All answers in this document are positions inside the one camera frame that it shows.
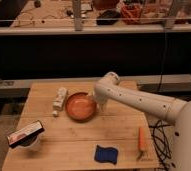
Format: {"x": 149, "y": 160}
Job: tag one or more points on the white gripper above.
{"x": 102, "y": 105}

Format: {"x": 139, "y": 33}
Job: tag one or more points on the orange ceramic bowl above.
{"x": 80, "y": 106}

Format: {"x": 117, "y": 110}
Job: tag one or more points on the white plastic bottle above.
{"x": 59, "y": 101}

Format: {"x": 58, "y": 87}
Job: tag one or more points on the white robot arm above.
{"x": 175, "y": 111}

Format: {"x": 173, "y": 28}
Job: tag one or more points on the blue cloth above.
{"x": 106, "y": 154}

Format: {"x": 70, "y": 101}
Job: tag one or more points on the orange carrot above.
{"x": 141, "y": 143}

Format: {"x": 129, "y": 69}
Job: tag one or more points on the white paper cup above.
{"x": 35, "y": 145}

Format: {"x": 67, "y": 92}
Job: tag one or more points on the black bag on bench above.
{"x": 108, "y": 17}

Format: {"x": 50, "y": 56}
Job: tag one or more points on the orange crate on bench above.
{"x": 131, "y": 14}

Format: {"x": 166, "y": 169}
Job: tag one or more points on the black and red box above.
{"x": 25, "y": 136}

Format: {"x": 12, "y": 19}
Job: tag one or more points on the grey metal post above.
{"x": 76, "y": 5}

